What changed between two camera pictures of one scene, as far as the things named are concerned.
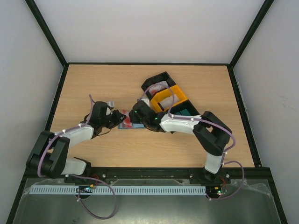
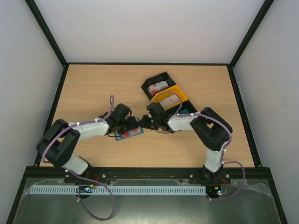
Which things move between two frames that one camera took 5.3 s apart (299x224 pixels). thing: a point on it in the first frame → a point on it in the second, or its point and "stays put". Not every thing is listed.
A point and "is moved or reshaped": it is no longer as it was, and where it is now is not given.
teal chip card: [183, 112] stays put
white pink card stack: [167, 102] stays put
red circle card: [126, 123] is moved or reshaped
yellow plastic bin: [163, 95] stays put
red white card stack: [154, 87] stays put
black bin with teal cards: [185, 108] stays put
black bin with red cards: [156, 83] stays put
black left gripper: [118, 120] → [132, 124]
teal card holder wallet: [122, 126] is moved or reshaped
